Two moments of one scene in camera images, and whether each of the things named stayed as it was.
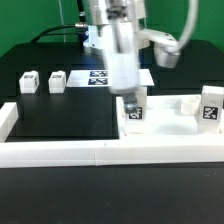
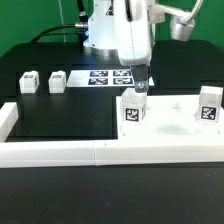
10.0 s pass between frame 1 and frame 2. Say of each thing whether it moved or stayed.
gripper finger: moved
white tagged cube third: stayed
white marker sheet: stayed
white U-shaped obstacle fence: stayed
